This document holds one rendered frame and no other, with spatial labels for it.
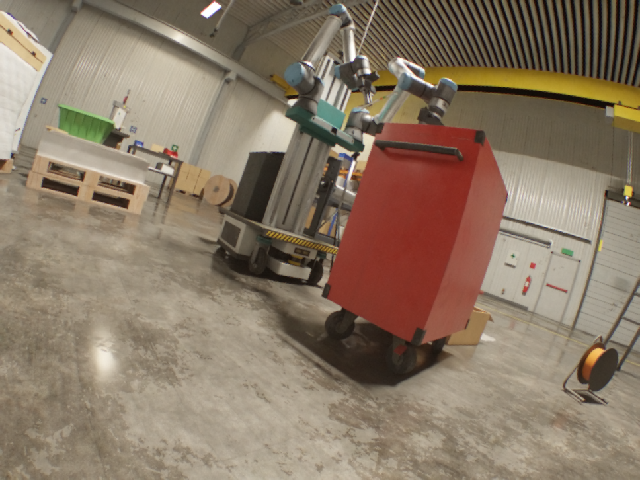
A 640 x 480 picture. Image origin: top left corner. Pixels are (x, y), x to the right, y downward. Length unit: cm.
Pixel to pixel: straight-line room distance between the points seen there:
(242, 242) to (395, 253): 121
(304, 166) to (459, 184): 150
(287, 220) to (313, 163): 49
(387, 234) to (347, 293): 28
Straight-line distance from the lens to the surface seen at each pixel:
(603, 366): 202
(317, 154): 240
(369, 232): 117
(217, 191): 1002
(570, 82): 962
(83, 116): 399
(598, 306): 1146
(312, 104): 211
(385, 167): 123
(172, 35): 1339
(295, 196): 231
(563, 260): 1134
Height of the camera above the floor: 44
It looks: 3 degrees down
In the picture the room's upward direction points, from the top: 18 degrees clockwise
